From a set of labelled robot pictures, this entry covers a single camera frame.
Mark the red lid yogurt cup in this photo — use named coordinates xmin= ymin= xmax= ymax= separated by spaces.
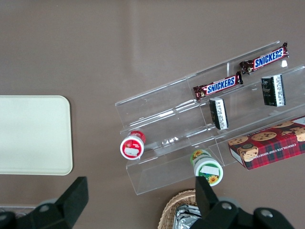
xmin=120 ymin=130 xmax=146 ymax=160

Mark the cream rectangular tray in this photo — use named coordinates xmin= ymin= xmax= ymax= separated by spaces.
xmin=0 ymin=95 xmax=73 ymax=176

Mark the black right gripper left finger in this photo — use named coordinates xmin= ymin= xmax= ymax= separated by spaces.
xmin=0 ymin=176 xmax=89 ymax=229

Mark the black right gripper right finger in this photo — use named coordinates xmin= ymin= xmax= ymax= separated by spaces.
xmin=190 ymin=176 xmax=296 ymax=229

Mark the Snickers chocolate bar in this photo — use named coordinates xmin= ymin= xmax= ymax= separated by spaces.
xmin=239 ymin=42 xmax=290 ymax=75
xmin=192 ymin=71 xmax=244 ymax=101

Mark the black chocolate box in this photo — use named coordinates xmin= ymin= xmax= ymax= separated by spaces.
xmin=209 ymin=97 xmax=230 ymax=131
xmin=260 ymin=74 xmax=286 ymax=107

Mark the green sunflower lid cup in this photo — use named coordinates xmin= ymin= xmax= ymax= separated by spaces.
xmin=190 ymin=149 xmax=224 ymax=187

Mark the clear acrylic bottle holder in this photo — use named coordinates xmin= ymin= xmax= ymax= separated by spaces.
xmin=0 ymin=204 xmax=36 ymax=215

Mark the silver foil packet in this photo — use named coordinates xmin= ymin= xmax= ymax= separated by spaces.
xmin=175 ymin=204 xmax=203 ymax=229

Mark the clear acrylic tiered shelf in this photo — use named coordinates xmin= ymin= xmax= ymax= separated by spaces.
xmin=114 ymin=40 xmax=305 ymax=196

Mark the light tan wicker basket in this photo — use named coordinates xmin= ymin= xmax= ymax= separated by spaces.
xmin=158 ymin=189 xmax=203 ymax=229

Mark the red tartan shortbread cookie box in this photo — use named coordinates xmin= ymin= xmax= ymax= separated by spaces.
xmin=227 ymin=116 xmax=305 ymax=170

